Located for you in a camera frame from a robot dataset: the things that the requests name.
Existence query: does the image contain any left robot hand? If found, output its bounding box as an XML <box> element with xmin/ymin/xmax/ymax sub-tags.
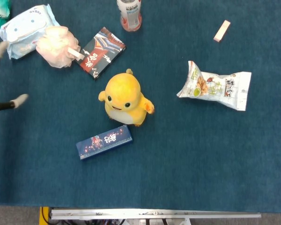
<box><xmin>0</xmin><ymin>41</ymin><xmax>30</xmax><ymax>115</ymax></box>

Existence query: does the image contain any yellow plush duck toy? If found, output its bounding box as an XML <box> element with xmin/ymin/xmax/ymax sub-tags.
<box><xmin>98</xmin><ymin>68</ymin><xmax>155</xmax><ymax>127</ymax></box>

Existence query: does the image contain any light blue wet wipes pack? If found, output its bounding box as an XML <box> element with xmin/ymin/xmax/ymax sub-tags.
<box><xmin>0</xmin><ymin>4</ymin><xmax>61</xmax><ymax>60</ymax></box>

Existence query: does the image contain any pink mesh bath sponge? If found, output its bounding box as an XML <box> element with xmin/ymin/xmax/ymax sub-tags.
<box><xmin>35</xmin><ymin>25</ymin><xmax>85</xmax><ymax>69</ymax></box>

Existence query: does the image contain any long dark blue box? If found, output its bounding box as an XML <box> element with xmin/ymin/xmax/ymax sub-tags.
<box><xmin>75</xmin><ymin>124</ymin><xmax>133</xmax><ymax>161</ymax></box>

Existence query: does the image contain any black red printed box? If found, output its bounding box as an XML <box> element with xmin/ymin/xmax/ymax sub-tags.
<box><xmin>76</xmin><ymin>26</ymin><xmax>126</xmax><ymax>80</ymax></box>

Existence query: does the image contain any pink drink plastic bottle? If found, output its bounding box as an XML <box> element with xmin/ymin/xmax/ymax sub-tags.
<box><xmin>116</xmin><ymin>0</ymin><xmax>142</xmax><ymax>32</ymax></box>

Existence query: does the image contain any blue felt table cloth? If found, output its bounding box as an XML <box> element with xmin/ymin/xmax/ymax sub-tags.
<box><xmin>0</xmin><ymin>0</ymin><xmax>281</xmax><ymax>214</ymax></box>

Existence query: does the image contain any white snack bag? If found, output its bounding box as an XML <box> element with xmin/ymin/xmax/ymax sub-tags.
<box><xmin>177</xmin><ymin>60</ymin><xmax>252</xmax><ymax>112</ymax></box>

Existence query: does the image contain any small pink eraser block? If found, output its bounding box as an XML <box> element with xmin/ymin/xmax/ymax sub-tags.
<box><xmin>213</xmin><ymin>20</ymin><xmax>231</xmax><ymax>43</ymax></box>

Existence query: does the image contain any silver aluminium frame rail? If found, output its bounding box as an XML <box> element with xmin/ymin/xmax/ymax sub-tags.
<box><xmin>49</xmin><ymin>208</ymin><xmax>262</xmax><ymax>220</ymax></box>

